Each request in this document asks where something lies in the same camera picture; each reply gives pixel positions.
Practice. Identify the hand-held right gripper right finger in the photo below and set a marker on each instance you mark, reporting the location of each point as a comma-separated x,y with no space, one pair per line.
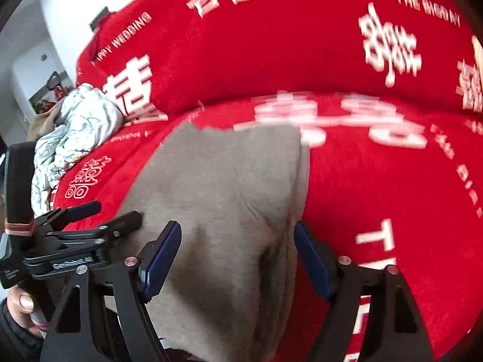
311,260

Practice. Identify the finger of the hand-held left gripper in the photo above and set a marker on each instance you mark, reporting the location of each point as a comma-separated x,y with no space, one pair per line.
83,209
124,221

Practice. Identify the white floral cloth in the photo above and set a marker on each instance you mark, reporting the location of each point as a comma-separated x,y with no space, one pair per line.
71,132

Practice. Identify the grey knit sweater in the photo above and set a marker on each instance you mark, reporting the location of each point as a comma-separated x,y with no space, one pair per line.
226,211

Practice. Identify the red printed sofa cover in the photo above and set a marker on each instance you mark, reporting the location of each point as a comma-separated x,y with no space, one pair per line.
302,64

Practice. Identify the red decorations pile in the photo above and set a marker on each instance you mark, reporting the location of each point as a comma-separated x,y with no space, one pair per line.
47,100

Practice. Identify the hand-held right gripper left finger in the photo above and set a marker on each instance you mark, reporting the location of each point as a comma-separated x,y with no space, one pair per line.
162,260

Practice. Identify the brown cloth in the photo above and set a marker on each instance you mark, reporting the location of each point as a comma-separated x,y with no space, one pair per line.
43,122

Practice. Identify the person's left hand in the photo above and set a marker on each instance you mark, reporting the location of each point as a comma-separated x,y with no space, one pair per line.
23,302

